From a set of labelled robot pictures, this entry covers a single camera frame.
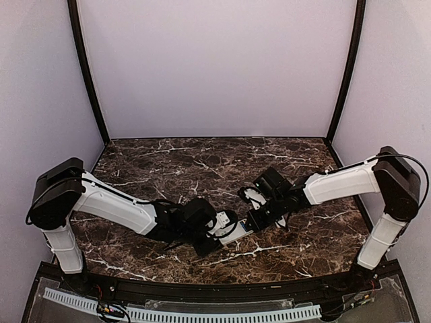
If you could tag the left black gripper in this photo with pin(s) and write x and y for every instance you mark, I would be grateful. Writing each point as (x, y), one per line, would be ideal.
(204, 250)

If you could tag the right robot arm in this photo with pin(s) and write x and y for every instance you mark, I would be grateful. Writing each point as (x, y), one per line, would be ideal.
(388, 173)

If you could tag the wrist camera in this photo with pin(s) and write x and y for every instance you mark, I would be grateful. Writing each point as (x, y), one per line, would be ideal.
(252, 196)
(225, 223)

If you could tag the white slotted cable duct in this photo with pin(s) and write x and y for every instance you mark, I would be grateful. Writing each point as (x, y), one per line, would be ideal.
(183, 313)

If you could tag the right black frame post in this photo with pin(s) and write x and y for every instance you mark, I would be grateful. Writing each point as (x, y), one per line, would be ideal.
(348, 71)

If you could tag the black front rail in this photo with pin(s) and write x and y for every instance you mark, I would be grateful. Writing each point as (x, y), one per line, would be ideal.
(326, 289)

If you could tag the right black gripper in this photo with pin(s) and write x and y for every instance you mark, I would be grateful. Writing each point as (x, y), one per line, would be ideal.
(258, 225)

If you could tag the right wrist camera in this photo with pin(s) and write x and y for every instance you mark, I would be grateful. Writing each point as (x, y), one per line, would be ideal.
(252, 196)

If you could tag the black frame post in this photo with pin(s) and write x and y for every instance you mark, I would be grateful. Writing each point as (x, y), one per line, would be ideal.
(348, 71)
(84, 65)

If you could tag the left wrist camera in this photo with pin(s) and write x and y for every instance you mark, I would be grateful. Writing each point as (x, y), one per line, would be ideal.
(225, 223)

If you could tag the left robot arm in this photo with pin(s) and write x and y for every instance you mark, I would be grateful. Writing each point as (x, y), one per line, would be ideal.
(68, 188)

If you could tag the white air conditioner remote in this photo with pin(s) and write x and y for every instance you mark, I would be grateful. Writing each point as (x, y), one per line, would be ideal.
(232, 233)

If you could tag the left black frame post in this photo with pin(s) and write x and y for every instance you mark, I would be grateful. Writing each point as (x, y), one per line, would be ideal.
(84, 65)

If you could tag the white battery cover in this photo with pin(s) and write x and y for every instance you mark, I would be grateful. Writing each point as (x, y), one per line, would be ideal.
(281, 223)

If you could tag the blue battery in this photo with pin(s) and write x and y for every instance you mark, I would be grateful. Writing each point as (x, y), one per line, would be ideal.
(244, 226)

